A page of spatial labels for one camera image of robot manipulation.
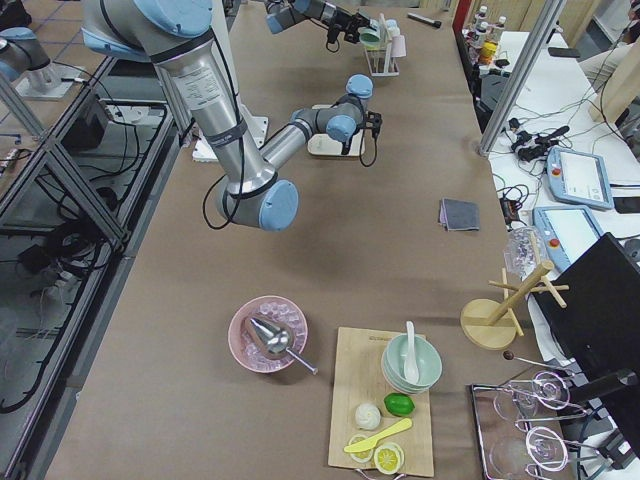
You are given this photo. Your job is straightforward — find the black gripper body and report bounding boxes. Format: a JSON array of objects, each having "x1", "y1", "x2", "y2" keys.
[
  {"x1": 331, "y1": 11, "x2": 359, "y2": 41},
  {"x1": 364, "y1": 111, "x2": 383, "y2": 138}
]

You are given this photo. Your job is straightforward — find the green cup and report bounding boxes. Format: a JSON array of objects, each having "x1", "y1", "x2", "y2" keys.
[{"x1": 359, "y1": 27, "x2": 382, "y2": 50}]

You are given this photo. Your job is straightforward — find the cream rabbit tray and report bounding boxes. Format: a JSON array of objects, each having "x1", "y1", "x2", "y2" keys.
[{"x1": 307, "y1": 131, "x2": 363, "y2": 157}]

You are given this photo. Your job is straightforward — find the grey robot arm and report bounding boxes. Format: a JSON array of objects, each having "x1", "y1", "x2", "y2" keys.
[
  {"x1": 82, "y1": 0, "x2": 382, "y2": 231},
  {"x1": 264, "y1": 0, "x2": 375, "y2": 44}
]

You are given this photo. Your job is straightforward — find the pink cup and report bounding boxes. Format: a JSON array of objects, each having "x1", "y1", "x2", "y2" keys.
[{"x1": 390, "y1": 34, "x2": 407, "y2": 59}]

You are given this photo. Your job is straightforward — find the black glass tray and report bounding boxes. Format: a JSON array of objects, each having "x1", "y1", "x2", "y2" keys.
[{"x1": 467, "y1": 369, "x2": 636, "y2": 480}]

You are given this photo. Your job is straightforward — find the metal cylinder with black cap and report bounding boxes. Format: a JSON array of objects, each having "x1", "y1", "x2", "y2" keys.
[{"x1": 407, "y1": 12, "x2": 442, "y2": 29}]

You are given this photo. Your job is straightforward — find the grey folded cloth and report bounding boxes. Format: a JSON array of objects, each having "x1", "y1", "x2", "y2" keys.
[{"x1": 439, "y1": 198, "x2": 480, "y2": 231}]

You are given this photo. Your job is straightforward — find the blue teach pendant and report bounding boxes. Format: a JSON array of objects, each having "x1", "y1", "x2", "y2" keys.
[
  {"x1": 532, "y1": 205, "x2": 603, "y2": 273},
  {"x1": 546, "y1": 146, "x2": 614, "y2": 211}
]

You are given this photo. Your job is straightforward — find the wooden mug tree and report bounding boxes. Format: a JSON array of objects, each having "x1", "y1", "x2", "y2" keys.
[{"x1": 460, "y1": 260, "x2": 569, "y2": 351}]

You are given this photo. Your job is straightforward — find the metal scoop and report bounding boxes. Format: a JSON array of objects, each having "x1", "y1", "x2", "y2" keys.
[{"x1": 243, "y1": 314, "x2": 318, "y2": 375}]

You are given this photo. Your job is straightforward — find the stacked green bowls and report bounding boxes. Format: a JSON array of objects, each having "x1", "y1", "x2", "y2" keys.
[{"x1": 381, "y1": 333, "x2": 443, "y2": 395}]

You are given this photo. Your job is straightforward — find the white ceramic spoon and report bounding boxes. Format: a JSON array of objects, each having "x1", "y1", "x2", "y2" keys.
[{"x1": 403, "y1": 321, "x2": 420, "y2": 385}]

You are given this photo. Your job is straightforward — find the wooden cutting board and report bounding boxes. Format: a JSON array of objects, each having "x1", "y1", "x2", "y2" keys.
[{"x1": 328, "y1": 327, "x2": 435, "y2": 477}]

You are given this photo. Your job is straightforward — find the pink bowl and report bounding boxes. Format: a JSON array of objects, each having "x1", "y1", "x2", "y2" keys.
[{"x1": 228, "y1": 295, "x2": 308, "y2": 374}]

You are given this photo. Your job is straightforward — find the black smartphone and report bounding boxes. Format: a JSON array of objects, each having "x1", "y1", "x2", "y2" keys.
[{"x1": 614, "y1": 196, "x2": 640, "y2": 214}]

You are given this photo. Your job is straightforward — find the green lime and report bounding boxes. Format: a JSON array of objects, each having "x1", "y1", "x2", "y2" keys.
[{"x1": 383, "y1": 392, "x2": 415, "y2": 417}]

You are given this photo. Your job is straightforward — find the white garlic bun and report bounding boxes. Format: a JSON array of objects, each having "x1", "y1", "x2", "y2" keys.
[{"x1": 354, "y1": 403, "x2": 382, "y2": 431}]

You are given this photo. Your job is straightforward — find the black monitor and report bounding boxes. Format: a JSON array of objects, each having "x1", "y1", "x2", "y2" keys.
[{"x1": 535, "y1": 233, "x2": 639, "y2": 452}]

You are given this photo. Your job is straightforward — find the yellow plastic knife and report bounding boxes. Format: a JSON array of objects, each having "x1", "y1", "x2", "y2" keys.
[{"x1": 343, "y1": 418, "x2": 413, "y2": 454}]

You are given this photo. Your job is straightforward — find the lemon slice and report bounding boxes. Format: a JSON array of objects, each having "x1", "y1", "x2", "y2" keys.
[{"x1": 373, "y1": 442, "x2": 405, "y2": 475}]

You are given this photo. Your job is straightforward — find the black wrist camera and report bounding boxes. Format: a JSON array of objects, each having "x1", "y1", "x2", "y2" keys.
[{"x1": 325, "y1": 27, "x2": 340, "y2": 53}]

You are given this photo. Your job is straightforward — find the white wire cup rack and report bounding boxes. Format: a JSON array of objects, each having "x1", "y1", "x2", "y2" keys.
[{"x1": 363, "y1": 13, "x2": 401, "y2": 77}]

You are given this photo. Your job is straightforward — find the aluminium frame post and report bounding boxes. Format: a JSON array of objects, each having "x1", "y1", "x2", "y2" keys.
[{"x1": 478, "y1": 0, "x2": 566, "y2": 157}]

